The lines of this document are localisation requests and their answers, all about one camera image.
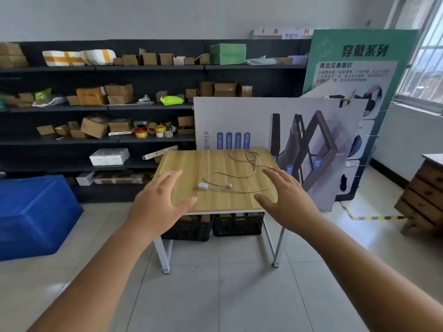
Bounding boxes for person's right hand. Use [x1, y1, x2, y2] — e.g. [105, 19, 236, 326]
[254, 167, 325, 236]

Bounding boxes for person's left hand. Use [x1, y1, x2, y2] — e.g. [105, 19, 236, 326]
[130, 170, 198, 236]

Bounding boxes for person's left forearm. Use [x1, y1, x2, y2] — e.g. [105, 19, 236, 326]
[27, 221, 164, 332]

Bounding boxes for person's right forearm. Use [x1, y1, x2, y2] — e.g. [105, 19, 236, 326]
[294, 217, 443, 332]

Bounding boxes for black plastic crate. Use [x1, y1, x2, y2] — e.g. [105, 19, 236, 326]
[212, 212, 264, 237]
[161, 214, 212, 243]

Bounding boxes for wooden table with white legs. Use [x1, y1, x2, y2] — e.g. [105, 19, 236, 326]
[152, 148, 286, 274]

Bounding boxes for long white box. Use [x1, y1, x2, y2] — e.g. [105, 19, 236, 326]
[142, 145, 179, 161]

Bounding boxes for flat wrapped packages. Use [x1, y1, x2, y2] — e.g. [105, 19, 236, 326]
[93, 172, 145, 185]

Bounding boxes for cardboard box with dark stripe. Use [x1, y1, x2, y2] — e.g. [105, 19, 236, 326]
[177, 116, 195, 135]

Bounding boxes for group of tape rolls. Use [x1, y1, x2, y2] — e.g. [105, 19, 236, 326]
[134, 122, 174, 139]

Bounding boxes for white poster board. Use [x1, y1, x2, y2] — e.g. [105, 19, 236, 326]
[193, 97, 369, 212]

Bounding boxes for white flat box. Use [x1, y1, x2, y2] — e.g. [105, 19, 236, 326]
[89, 147, 131, 166]

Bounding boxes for medium cardboard box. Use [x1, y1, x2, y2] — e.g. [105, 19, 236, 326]
[108, 118, 133, 133]

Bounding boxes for small white box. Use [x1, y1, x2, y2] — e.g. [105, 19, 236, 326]
[76, 171, 95, 187]

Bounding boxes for yellow black striped tape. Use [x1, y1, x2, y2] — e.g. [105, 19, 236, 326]
[338, 201, 406, 221]

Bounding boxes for cluster of brown cardboard boxes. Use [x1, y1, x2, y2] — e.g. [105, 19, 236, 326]
[185, 81, 253, 99]

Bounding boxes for large tilted cardboard box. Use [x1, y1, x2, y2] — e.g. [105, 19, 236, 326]
[80, 115, 110, 139]

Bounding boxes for cardboard box pair stacked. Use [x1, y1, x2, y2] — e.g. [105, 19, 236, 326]
[105, 83, 135, 105]

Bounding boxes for black shelving unit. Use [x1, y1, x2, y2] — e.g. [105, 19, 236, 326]
[0, 39, 312, 204]

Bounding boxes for white plastic bag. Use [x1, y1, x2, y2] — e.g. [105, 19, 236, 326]
[246, 55, 277, 66]

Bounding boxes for orange brown cardboard box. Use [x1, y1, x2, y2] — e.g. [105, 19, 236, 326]
[76, 87, 107, 106]

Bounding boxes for row of small cardboard boxes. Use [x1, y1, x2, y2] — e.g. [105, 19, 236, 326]
[113, 48, 211, 66]

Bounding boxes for blue plastic bin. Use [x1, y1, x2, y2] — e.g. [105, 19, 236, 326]
[0, 175, 84, 262]

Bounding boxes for green box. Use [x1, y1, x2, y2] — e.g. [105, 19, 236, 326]
[210, 43, 247, 65]

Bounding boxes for wooden drawer cabinet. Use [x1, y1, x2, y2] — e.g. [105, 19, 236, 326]
[394, 154, 443, 236]

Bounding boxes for green poster board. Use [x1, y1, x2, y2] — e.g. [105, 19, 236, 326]
[302, 29, 420, 203]

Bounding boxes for white parcel with yellow tape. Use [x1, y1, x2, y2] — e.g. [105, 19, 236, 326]
[42, 50, 86, 67]
[82, 49, 117, 66]

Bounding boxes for barred window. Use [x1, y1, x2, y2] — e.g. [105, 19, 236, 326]
[383, 0, 443, 117]

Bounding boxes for stacked large cardboard boxes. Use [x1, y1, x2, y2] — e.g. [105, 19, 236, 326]
[0, 41, 30, 69]

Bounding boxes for white charging cable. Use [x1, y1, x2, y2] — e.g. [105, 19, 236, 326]
[198, 148, 277, 195]

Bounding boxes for white wall sign strip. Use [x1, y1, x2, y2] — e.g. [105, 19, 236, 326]
[253, 27, 314, 40]

